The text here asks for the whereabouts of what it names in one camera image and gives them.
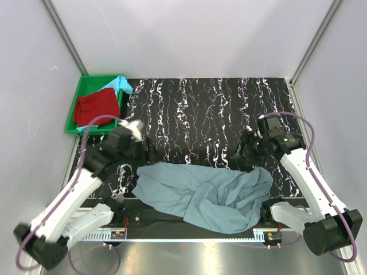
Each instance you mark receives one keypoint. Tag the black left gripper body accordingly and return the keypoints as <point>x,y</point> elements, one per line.
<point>136,154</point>

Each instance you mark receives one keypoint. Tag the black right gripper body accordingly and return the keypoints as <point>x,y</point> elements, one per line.
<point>257,153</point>

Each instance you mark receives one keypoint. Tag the grey-blue polo shirt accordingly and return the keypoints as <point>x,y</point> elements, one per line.
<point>217,199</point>

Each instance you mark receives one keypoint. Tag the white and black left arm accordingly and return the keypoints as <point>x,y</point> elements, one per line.
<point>48,238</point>

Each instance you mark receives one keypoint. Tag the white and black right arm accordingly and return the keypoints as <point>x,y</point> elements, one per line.
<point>330,225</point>

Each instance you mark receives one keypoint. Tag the red t shirt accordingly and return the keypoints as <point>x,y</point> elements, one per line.
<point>103,102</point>

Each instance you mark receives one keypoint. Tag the light blue t shirt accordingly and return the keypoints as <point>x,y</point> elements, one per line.
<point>120,84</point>

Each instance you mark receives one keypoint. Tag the green plastic tray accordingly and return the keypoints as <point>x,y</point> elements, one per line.
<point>91,106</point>

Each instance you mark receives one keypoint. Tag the left connector box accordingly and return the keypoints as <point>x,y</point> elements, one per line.
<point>118,235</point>

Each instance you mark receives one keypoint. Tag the connector box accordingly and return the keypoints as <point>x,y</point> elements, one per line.
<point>274,236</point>
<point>118,235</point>

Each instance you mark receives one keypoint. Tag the right connector box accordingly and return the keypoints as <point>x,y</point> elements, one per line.
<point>274,236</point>

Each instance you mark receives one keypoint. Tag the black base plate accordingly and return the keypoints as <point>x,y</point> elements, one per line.
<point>143,217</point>

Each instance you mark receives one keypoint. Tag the white slotted cable duct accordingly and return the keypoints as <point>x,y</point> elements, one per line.
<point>183,235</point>

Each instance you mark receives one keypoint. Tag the aluminium front rail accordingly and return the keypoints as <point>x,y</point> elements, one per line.
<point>152,244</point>

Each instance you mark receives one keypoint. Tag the left aluminium corner post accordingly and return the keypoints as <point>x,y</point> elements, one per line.
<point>62,31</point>

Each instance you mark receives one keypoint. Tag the aluminium corner post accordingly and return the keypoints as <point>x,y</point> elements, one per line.
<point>62,31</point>
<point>320,33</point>

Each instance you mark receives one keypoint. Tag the right aluminium corner post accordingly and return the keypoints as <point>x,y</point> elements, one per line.
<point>320,33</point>

